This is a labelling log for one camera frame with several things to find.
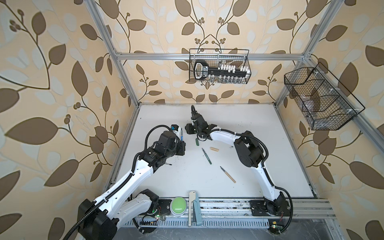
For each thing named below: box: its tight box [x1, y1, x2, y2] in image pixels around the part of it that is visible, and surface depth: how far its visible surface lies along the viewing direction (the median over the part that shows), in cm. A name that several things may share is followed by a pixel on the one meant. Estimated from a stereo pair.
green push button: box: [170, 196, 188, 217], surface depth 74 cm
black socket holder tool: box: [194, 61, 250, 81], surface depth 85 cm
